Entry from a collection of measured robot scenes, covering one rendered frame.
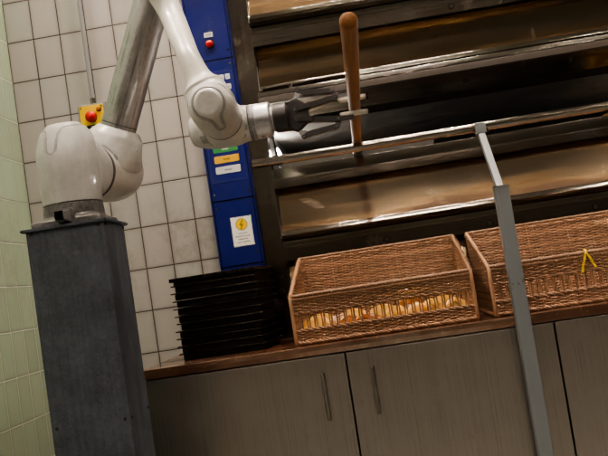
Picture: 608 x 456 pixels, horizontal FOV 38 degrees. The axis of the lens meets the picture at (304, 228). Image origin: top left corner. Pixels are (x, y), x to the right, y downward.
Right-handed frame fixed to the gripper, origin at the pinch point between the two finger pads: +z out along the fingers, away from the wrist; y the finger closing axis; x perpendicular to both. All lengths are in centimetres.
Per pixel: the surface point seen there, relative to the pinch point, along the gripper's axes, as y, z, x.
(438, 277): 46, 17, -44
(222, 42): -48, -43, -91
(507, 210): 30, 38, -34
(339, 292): 46, -13, -45
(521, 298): 55, 38, -34
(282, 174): 2, -29, -94
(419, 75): -21, 23, -79
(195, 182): 0, -60, -94
